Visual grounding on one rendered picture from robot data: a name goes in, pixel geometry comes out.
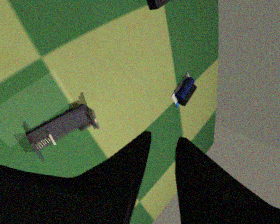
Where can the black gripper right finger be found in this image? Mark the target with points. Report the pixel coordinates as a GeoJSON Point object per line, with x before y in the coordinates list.
{"type": "Point", "coordinates": [209, 195]}

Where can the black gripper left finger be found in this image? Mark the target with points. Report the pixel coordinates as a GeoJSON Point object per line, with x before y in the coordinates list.
{"type": "Point", "coordinates": [106, 194]}

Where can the black flat bar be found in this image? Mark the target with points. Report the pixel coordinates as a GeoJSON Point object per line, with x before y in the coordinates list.
{"type": "Point", "coordinates": [154, 4]}

